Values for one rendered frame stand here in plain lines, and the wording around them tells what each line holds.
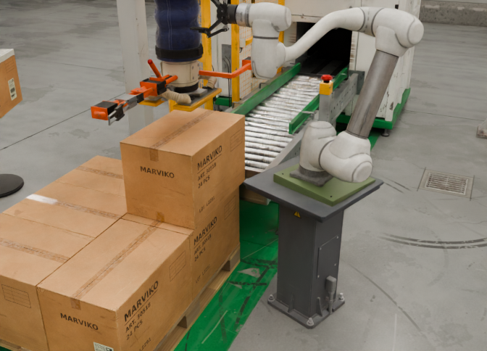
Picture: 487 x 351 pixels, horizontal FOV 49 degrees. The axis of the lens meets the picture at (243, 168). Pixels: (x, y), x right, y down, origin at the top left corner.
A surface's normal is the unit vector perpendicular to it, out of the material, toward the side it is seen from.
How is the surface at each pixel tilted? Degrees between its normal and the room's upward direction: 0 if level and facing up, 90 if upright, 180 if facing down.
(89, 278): 0
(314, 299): 89
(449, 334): 0
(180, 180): 90
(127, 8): 90
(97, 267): 0
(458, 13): 90
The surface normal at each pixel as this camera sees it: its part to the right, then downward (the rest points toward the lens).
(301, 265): -0.70, 0.30
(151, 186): -0.41, 0.39
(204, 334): 0.00, -0.90
